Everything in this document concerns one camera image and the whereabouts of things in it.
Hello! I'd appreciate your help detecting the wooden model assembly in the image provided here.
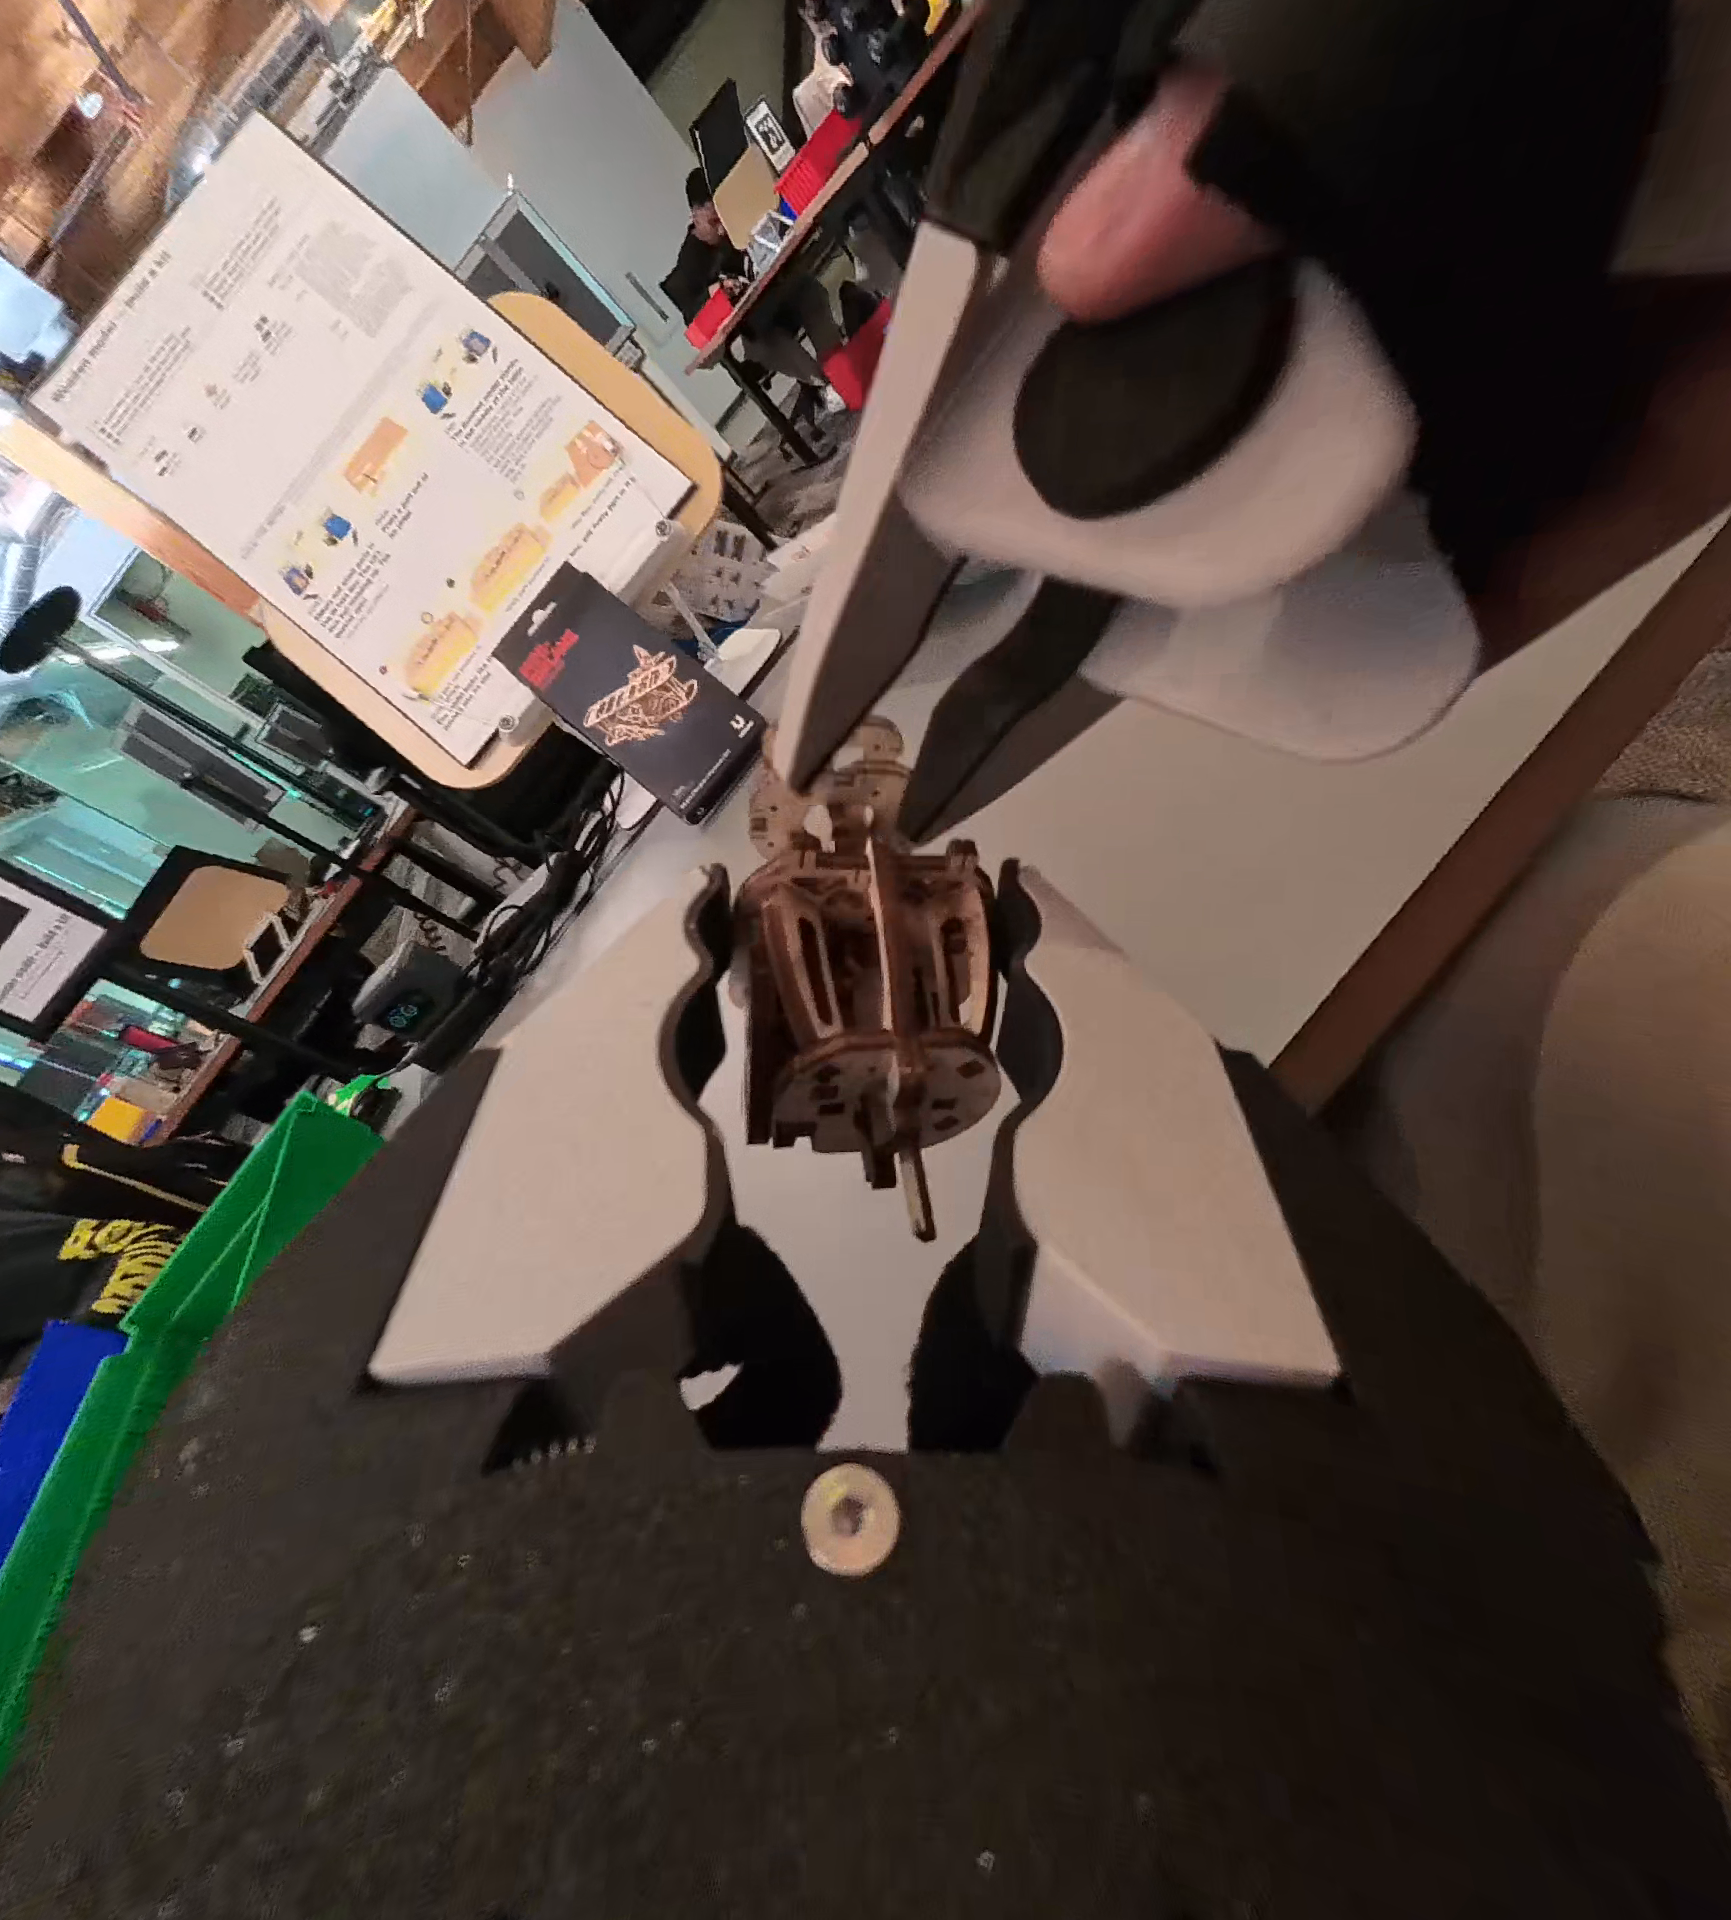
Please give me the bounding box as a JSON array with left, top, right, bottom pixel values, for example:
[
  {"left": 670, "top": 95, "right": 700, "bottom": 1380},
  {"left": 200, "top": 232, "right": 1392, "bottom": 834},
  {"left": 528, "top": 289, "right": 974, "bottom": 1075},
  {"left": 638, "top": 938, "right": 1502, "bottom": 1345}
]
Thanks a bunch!
[{"left": 734, "top": 715, "right": 1002, "bottom": 1247}]

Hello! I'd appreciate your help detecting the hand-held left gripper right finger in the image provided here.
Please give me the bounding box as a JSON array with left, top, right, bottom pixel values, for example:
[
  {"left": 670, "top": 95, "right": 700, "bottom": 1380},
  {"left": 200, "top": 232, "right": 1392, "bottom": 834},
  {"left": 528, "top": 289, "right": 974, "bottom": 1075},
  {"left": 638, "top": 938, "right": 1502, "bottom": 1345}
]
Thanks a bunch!
[{"left": 986, "top": 861, "right": 1348, "bottom": 1389}]

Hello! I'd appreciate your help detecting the grey device with display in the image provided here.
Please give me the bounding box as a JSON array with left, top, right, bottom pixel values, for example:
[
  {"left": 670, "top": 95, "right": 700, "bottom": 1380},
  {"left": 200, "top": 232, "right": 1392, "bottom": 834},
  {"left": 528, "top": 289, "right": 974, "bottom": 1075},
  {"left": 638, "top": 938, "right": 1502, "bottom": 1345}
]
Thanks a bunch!
[{"left": 356, "top": 936, "right": 466, "bottom": 1059}]

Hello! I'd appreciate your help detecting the black model kit package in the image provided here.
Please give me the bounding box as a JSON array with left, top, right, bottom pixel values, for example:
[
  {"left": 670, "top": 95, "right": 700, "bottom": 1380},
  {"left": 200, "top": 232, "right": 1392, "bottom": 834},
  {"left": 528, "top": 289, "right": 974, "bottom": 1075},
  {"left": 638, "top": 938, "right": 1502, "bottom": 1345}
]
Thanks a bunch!
[{"left": 494, "top": 565, "right": 766, "bottom": 823}]

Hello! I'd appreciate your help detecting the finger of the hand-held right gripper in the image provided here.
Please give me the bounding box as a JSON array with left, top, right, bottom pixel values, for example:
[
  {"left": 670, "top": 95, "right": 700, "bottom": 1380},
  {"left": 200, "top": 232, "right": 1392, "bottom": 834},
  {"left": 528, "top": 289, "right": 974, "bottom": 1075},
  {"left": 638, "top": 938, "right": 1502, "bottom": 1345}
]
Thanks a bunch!
[
  {"left": 900, "top": 576, "right": 1126, "bottom": 846},
  {"left": 776, "top": 223, "right": 1012, "bottom": 792}
]

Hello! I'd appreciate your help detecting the blue plastic bin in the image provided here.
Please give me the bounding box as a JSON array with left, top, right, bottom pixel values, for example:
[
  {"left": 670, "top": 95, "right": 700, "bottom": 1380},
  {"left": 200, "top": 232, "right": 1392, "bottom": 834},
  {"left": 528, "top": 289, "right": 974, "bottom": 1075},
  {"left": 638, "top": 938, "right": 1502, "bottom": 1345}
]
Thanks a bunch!
[{"left": 0, "top": 1320, "right": 132, "bottom": 1853}]

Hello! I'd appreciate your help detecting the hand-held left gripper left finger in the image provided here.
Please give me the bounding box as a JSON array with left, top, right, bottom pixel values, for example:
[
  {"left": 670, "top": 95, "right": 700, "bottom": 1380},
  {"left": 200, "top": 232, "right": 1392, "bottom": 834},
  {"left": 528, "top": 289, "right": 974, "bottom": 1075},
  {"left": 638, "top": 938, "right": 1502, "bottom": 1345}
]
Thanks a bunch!
[{"left": 368, "top": 865, "right": 740, "bottom": 1385}]

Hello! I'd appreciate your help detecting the white instruction sheet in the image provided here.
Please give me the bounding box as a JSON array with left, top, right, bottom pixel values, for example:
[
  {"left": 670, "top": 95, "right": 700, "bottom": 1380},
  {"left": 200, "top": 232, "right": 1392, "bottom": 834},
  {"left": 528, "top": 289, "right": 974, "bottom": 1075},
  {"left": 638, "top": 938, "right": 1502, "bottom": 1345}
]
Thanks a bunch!
[{"left": 56, "top": 111, "right": 698, "bottom": 767}]

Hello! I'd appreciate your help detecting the black yellow garment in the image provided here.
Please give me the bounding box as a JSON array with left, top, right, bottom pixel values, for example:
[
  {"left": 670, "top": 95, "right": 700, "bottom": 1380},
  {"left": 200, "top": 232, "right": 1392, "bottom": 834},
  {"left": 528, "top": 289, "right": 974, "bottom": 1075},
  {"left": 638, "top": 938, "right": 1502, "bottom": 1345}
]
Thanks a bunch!
[{"left": 0, "top": 1072, "right": 260, "bottom": 1397}]

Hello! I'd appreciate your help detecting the person's right hand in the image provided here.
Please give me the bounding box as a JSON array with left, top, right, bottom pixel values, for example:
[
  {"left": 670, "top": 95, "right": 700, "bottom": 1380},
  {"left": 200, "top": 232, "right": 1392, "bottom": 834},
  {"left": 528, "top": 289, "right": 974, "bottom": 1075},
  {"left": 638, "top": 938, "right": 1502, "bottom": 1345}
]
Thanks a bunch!
[{"left": 1038, "top": 0, "right": 1674, "bottom": 589}]

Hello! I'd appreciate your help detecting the wooden display board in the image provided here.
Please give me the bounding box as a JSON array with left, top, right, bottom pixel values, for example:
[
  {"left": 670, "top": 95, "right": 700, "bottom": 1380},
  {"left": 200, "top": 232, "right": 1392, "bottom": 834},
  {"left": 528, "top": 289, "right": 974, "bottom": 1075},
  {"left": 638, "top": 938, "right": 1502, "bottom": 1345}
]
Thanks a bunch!
[{"left": 0, "top": 292, "right": 728, "bottom": 792}]

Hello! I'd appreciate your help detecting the black cable bundle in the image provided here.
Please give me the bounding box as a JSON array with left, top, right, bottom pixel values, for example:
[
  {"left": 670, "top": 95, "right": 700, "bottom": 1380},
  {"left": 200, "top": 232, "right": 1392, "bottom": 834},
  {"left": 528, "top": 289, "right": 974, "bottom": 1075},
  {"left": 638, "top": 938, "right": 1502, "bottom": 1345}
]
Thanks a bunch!
[{"left": 468, "top": 801, "right": 658, "bottom": 1038}]

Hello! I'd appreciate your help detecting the green plastic bin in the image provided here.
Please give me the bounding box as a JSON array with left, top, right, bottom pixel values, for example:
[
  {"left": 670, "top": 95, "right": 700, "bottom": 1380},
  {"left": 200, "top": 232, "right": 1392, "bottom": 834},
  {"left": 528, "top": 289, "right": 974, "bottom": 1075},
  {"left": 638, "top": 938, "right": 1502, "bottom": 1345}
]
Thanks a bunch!
[{"left": 0, "top": 1085, "right": 388, "bottom": 1817}]

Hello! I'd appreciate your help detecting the black stand pole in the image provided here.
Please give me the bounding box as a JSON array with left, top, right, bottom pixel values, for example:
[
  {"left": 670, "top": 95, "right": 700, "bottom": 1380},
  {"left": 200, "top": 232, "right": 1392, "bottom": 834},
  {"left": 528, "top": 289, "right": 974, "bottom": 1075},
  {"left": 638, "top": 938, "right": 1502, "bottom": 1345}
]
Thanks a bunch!
[{"left": 0, "top": 587, "right": 402, "bottom": 812}]

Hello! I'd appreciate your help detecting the chair with wooden seat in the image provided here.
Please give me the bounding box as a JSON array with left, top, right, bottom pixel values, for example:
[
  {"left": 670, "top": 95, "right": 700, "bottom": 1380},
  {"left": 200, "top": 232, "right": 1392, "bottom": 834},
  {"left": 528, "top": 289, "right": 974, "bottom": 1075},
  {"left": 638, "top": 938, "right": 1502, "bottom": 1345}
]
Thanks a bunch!
[{"left": 100, "top": 840, "right": 358, "bottom": 1081}]

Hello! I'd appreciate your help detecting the red storage bin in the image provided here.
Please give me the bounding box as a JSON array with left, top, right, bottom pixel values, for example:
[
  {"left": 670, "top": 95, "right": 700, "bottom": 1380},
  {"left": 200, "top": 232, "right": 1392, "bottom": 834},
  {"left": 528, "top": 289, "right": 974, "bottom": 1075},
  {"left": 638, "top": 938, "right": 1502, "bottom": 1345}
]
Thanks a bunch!
[{"left": 780, "top": 107, "right": 868, "bottom": 216}]

